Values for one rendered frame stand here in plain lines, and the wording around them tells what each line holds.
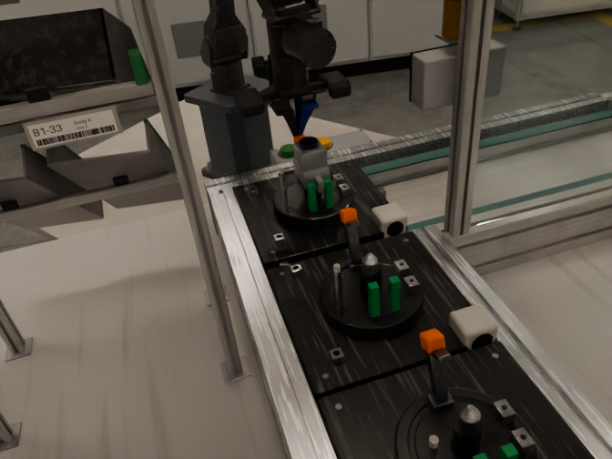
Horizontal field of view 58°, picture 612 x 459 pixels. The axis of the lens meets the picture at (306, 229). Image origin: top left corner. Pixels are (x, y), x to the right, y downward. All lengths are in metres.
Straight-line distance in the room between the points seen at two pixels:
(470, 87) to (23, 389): 0.77
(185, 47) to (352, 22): 1.13
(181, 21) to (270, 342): 3.28
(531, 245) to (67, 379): 0.77
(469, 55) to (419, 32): 3.38
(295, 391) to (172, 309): 0.36
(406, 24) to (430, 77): 3.32
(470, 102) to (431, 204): 0.31
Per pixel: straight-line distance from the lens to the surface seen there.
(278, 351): 0.74
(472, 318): 0.72
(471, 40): 0.75
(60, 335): 1.01
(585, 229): 1.06
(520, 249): 0.99
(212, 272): 0.71
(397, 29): 4.08
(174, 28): 3.88
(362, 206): 0.94
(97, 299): 1.05
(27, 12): 4.02
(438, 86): 0.79
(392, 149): 1.13
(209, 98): 1.19
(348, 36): 4.00
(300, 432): 0.65
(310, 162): 0.88
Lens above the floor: 1.50
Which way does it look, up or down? 36 degrees down
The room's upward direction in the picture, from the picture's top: 6 degrees counter-clockwise
